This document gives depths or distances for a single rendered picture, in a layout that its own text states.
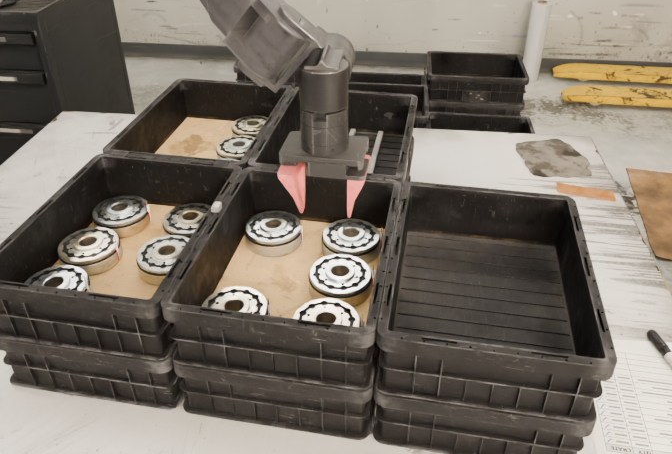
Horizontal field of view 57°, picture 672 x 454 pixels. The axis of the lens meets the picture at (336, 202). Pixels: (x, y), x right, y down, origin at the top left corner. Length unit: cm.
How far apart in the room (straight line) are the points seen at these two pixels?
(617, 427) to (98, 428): 80
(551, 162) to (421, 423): 97
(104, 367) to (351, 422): 39
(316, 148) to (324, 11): 355
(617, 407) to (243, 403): 59
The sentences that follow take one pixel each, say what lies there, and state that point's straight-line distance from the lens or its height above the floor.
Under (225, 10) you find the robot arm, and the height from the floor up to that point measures 132.
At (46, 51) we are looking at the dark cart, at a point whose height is 76.
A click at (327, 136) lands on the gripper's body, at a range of 72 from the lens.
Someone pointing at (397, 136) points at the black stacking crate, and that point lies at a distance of 150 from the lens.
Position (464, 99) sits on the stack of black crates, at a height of 50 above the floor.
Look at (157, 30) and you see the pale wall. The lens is 460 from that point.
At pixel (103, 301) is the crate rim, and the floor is 93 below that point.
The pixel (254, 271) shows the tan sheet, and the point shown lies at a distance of 107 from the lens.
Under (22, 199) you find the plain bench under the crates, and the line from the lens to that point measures 167.
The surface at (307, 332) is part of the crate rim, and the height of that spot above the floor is 92.
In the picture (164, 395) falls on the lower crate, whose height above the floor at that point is 73.
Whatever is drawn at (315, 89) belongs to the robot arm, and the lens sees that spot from 70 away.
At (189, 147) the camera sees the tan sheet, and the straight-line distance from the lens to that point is 149.
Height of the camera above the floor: 150
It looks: 33 degrees down
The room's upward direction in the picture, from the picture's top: straight up
